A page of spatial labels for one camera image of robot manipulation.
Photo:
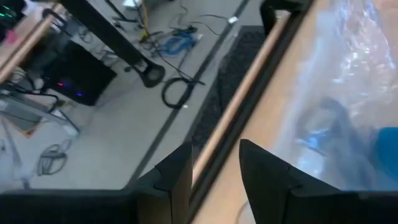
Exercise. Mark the black computer case with lights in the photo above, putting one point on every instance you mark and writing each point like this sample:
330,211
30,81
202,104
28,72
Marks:
77,74

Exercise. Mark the clear zip bag with label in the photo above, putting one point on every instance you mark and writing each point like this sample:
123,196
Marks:
311,161

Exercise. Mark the clear plastic wrapper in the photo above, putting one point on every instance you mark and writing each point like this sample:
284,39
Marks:
357,46

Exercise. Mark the white plug adapter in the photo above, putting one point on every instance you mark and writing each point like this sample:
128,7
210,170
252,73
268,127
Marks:
233,20

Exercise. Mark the grey metal stand legs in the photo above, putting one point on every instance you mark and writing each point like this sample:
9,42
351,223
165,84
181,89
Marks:
31,112

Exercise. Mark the wooden table edge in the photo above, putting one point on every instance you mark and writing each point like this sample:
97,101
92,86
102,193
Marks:
28,43

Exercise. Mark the black aluminium table frame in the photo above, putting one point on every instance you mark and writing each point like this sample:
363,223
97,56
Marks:
258,93

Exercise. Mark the black device with green lights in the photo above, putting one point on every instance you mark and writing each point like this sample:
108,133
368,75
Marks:
9,15

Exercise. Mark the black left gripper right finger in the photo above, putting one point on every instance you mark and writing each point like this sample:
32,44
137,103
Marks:
311,208

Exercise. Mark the black stand base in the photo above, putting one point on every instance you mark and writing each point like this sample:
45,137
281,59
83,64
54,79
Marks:
109,34

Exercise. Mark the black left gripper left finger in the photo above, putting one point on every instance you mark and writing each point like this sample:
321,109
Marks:
93,208

